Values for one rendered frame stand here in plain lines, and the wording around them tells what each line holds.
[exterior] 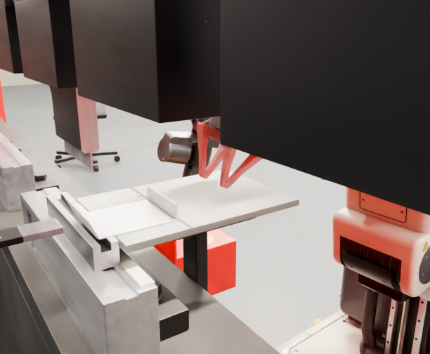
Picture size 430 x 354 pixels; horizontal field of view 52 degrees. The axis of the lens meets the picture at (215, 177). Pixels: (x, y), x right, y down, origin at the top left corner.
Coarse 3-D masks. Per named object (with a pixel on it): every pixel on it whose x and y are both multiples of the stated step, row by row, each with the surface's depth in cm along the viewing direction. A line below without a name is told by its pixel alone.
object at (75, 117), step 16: (64, 96) 49; (80, 96) 46; (64, 112) 50; (80, 112) 46; (96, 112) 47; (64, 128) 52; (80, 128) 47; (96, 128) 48; (80, 144) 47; (96, 144) 48; (80, 160) 52
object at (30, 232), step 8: (32, 224) 53; (40, 224) 53; (48, 224) 53; (56, 224) 53; (0, 232) 51; (8, 232) 51; (16, 232) 51; (24, 232) 51; (32, 232) 51; (40, 232) 51; (48, 232) 52; (56, 232) 52; (0, 240) 49; (8, 240) 49; (16, 240) 50; (24, 240) 50; (32, 240) 51
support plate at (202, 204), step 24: (120, 192) 65; (144, 192) 65; (168, 192) 65; (192, 192) 65; (216, 192) 65; (240, 192) 65; (264, 192) 65; (192, 216) 57; (216, 216) 57; (240, 216) 57; (120, 240) 50; (144, 240) 50; (168, 240) 52
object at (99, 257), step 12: (48, 204) 64; (60, 204) 61; (60, 216) 59; (72, 216) 57; (72, 228) 54; (84, 228) 55; (72, 240) 55; (84, 240) 51; (96, 240) 52; (108, 240) 50; (84, 252) 52; (96, 252) 49; (108, 252) 50; (96, 264) 49; (108, 264) 50
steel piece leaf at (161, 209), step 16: (112, 208) 59; (128, 208) 59; (144, 208) 59; (160, 208) 59; (176, 208) 55; (96, 224) 54; (112, 224) 54; (128, 224) 54; (144, 224) 54; (160, 224) 54
